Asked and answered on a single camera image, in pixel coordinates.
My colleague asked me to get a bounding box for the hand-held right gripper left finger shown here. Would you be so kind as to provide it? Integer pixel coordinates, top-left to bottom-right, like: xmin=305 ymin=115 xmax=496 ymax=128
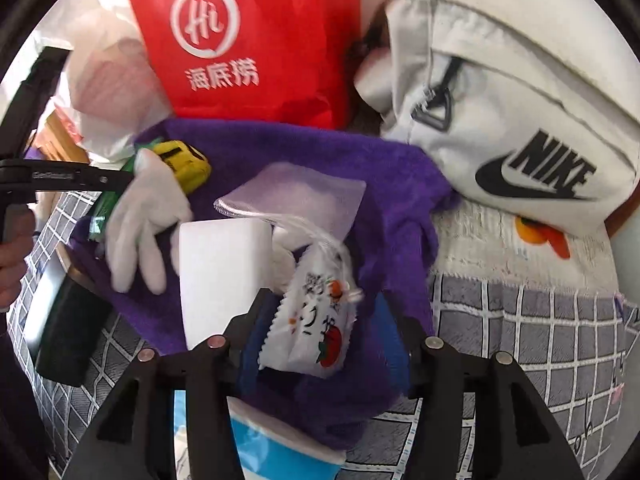
xmin=62 ymin=287 xmax=273 ymax=480

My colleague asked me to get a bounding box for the black box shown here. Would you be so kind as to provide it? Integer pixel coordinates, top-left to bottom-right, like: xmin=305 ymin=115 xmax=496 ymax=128
xmin=22 ymin=257 xmax=117 ymax=388

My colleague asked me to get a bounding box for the translucent mesh drawstring bag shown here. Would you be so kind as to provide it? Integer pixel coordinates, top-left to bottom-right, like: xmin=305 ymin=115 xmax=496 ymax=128
xmin=214 ymin=162 xmax=368 ymax=251

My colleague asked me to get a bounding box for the brown wooden door frame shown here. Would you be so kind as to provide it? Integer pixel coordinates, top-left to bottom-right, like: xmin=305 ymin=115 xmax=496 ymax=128
xmin=605 ymin=205 xmax=640 ymax=238

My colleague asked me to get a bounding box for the wooden headboard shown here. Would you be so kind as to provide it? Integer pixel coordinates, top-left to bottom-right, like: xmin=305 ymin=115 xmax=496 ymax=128
xmin=32 ymin=125 xmax=91 ymax=163

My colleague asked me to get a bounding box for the purple towel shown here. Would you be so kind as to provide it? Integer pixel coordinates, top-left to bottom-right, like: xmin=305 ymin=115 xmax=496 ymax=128
xmin=67 ymin=117 xmax=463 ymax=451

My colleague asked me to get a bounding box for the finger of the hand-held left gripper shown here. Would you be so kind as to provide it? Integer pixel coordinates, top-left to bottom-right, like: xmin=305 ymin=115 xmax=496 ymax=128
xmin=82 ymin=167 xmax=137 ymax=193

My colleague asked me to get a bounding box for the small green packet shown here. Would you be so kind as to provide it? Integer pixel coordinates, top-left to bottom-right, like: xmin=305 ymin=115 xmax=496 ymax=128
xmin=87 ymin=142 xmax=166 ymax=241

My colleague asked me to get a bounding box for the white printed sachet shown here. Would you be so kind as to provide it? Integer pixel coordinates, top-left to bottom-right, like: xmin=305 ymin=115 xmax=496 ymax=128
xmin=257 ymin=245 xmax=361 ymax=380

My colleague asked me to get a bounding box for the white plastic bag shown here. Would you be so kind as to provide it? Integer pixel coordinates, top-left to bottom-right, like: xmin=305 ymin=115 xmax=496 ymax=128
xmin=35 ymin=0 xmax=173 ymax=163

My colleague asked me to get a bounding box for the grey waist bag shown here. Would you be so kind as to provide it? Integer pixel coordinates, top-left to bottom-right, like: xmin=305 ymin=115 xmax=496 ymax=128
xmin=352 ymin=0 xmax=640 ymax=238

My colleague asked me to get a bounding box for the white sponge block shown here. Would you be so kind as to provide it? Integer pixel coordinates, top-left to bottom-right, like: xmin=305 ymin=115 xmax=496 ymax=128
xmin=177 ymin=219 xmax=275 ymax=352

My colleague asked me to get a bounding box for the person's left hand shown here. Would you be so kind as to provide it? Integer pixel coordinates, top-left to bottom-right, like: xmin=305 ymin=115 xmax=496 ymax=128
xmin=0 ymin=207 xmax=38 ymax=313

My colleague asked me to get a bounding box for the red paper bag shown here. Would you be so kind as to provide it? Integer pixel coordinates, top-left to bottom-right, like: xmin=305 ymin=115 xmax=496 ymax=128
xmin=122 ymin=0 xmax=362 ymax=131

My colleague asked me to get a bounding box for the grey checked blanket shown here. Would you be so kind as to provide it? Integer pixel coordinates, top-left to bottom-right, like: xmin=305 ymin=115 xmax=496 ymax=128
xmin=10 ymin=190 xmax=640 ymax=480

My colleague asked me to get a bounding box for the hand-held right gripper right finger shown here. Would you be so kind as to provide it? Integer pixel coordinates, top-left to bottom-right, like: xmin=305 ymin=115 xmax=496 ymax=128
xmin=375 ymin=292 xmax=586 ymax=480

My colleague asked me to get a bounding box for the blue tissue pack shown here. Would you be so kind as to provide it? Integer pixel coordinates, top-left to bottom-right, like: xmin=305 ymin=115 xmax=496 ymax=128
xmin=172 ymin=392 xmax=348 ymax=480

